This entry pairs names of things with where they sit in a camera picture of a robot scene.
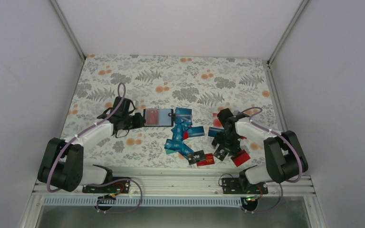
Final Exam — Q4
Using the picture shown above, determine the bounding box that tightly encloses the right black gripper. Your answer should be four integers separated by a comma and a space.
212, 132, 240, 157

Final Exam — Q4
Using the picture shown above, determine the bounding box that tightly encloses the black leather card holder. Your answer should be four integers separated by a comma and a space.
143, 109, 174, 127

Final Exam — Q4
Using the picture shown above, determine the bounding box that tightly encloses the red gold VIP card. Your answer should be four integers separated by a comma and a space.
196, 153, 215, 167

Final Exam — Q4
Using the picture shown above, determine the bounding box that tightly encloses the blue VIP card with chip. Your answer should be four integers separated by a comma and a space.
172, 124, 186, 142

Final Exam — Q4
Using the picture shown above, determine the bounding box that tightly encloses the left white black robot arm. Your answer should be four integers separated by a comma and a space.
37, 96, 145, 192

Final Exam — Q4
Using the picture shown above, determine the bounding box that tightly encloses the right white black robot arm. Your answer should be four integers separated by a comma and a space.
212, 108, 308, 193

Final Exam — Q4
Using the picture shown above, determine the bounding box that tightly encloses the black VIP card right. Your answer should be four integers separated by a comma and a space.
213, 146, 229, 161

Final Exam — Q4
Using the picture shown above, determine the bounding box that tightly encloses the blue card centre pile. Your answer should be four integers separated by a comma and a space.
208, 127, 224, 138

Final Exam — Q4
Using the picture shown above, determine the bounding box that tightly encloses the black card bottom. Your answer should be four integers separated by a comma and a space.
187, 150, 206, 165

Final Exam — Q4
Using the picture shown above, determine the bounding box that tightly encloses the green VIP card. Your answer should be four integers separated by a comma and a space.
165, 149, 177, 154

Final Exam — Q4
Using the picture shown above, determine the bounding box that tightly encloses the blue logo card with chip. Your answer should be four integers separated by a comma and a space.
179, 143, 195, 159

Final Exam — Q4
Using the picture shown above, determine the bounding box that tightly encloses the blue VIP card lower right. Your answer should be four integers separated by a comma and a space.
164, 139, 184, 151

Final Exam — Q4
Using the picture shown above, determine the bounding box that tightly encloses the blue striped card upper left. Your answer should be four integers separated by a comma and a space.
174, 107, 192, 125

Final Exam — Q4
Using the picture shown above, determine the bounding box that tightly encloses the floral patterned table mat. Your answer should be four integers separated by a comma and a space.
62, 54, 279, 169

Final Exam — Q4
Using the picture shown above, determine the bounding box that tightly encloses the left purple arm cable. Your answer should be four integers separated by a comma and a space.
46, 82, 144, 215

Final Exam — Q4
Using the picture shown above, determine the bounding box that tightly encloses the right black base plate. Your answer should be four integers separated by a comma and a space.
221, 178, 269, 195

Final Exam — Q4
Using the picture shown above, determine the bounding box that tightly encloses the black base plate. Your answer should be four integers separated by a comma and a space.
82, 180, 130, 194
221, 178, 269, 195

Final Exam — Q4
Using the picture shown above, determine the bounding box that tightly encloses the aluminium front rail frame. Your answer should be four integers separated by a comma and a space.
32, 167, 316, 197

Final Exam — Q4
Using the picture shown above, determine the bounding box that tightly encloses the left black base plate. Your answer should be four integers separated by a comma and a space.
82, 180, 130, 194

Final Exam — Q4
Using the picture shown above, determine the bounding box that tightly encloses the grey slotted cable duct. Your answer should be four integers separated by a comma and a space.
42, 196, 242, 208

